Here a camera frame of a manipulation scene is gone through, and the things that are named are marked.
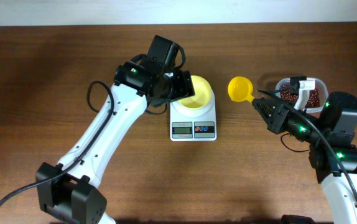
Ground yellow plastic measuring scoop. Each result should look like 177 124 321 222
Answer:
228 77 254 103

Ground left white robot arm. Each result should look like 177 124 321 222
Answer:
35 35 195 223

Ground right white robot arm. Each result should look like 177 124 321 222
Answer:
252 91 357 223

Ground pale yellow plastic bowl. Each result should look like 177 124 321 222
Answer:
178 75 212 110

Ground white digital kitchen scale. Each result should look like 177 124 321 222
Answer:
170 93 217 142

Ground red adzuki beans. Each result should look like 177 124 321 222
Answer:
279 84 320 108

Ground clear plastic food container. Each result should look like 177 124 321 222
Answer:
275 77 328 113

